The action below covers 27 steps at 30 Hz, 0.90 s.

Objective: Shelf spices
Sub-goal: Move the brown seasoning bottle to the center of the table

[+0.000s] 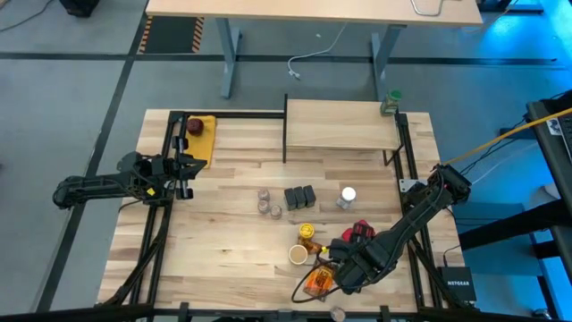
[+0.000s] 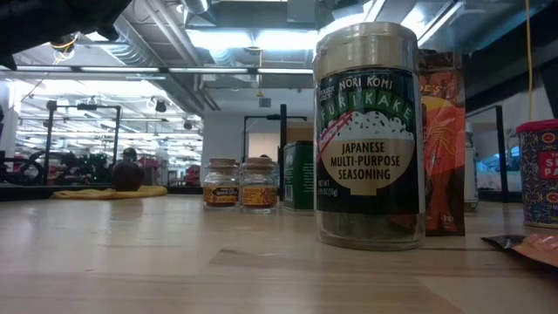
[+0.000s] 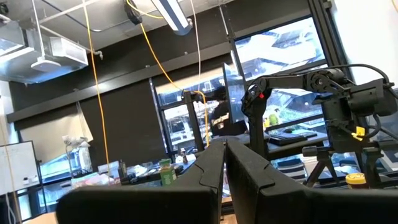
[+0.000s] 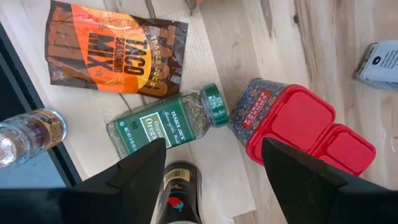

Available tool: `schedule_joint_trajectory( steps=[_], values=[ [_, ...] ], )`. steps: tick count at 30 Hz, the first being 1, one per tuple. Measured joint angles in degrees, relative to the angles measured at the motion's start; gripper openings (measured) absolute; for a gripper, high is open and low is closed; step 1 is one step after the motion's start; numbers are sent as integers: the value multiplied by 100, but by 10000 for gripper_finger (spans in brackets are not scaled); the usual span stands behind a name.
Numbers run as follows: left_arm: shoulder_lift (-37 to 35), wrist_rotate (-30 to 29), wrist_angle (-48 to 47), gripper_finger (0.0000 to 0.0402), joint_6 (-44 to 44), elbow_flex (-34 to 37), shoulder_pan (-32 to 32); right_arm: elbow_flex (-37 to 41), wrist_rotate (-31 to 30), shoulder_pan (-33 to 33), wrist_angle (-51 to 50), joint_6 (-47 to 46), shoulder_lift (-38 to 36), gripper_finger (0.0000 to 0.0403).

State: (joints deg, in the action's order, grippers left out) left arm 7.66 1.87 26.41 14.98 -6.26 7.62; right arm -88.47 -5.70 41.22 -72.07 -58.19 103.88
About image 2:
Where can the small cork-lidded glass jar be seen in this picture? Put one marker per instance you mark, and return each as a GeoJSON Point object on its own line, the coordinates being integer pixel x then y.
{"type": "Point", "coordinates": [259, 194]}
{"type": "Point", "coordinates": [221, 192]}

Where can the dark green spice tin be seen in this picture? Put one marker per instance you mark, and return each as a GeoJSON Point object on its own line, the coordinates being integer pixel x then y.
{"type": "Point", "coordinates": [298, 179]}

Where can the orange taco seasoning packet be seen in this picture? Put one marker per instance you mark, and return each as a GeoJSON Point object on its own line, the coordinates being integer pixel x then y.
{"type": "Point", "coordinates": [442, 152]}

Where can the red smoked paprika tin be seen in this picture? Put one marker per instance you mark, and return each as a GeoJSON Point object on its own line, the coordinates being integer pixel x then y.
{"type": "Point", "coordinates": [540, 174]}

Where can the dark orange printed spice packet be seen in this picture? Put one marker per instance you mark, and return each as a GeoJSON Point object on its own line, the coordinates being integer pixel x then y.
{"type": "Point", "coordinates": [536, 248]}

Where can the long LED light bar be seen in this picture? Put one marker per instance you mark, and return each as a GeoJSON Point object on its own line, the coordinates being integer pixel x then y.
{"type": "Point", "coordinates": [122, 69]}

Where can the background robot station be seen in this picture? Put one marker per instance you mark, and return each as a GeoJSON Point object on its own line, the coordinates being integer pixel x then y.
{"type": "Point", "coordinates": [83, 168]}

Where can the seated person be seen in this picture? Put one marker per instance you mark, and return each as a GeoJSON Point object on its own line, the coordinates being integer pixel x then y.
{"type": "Point", "coordinates": [130, 152]}

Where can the dark red apple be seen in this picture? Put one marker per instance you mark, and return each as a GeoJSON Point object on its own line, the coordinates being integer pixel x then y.
{"type": "Point", "coordinates": [127, 176]}

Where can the white-lidded glass spice jar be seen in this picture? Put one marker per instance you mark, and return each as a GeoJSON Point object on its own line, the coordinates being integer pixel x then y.
{"type": "Point", "coordinates": [471, 174]}

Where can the black background rig frame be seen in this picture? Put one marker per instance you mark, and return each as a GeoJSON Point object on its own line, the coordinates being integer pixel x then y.
{"type": "Point", "coordinates": [261, 117]}
{"type": "Point", "coordinates": [49, 139]}

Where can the black aluminium table frame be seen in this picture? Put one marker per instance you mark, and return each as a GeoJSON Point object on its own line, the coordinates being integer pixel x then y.
{"type": "Point", "coordinates": [26, 193]}

